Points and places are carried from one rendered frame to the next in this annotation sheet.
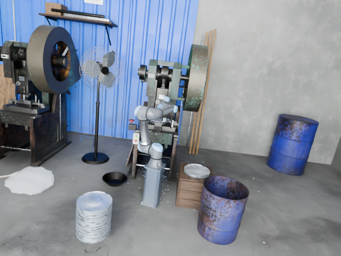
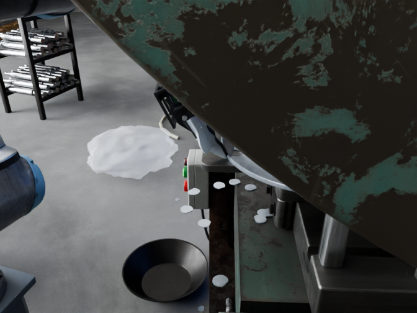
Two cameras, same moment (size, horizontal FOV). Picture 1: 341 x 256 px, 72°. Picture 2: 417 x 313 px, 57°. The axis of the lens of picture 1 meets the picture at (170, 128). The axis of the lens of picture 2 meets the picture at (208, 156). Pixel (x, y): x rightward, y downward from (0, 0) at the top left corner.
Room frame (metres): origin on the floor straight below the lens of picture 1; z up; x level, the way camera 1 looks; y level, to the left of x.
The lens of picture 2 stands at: (2.78, -0.40, 1.06)
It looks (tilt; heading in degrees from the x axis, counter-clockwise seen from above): 29 degrees down; 93
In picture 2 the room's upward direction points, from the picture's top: straight up
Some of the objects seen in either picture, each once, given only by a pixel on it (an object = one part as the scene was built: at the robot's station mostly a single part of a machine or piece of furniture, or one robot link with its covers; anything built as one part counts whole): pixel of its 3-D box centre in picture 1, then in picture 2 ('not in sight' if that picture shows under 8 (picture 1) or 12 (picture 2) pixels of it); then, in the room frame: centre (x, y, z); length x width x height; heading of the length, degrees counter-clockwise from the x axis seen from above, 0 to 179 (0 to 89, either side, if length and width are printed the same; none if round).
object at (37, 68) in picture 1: (44, 90); not in sight; (3.38, 1.89, 0.87); 1.53 x 0.99 x 1.74; 179
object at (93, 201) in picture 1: (94, 200); not in sight; (1.72, 0.56, 0.31); 0.29 x 0.29 x 0.01
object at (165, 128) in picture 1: (158, 124); (378, 201); (3.03, 0.16, 0.68); 0.45 x 0.30 x 0.06; 91
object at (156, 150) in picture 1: (156, 150); not in sight; (2.27, 0.11, 0.62); 0.13 x 0.12 x 0.14; 67
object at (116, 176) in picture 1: (114, 180); (165, 274); (2.57, 0.59, 0.04); 0.30 x 0.30 x 0.07
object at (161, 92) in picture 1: (161, 98); not in sight; (2.99, 0.16, 1.04); 0.17 x 0.15 x 0.30; 1
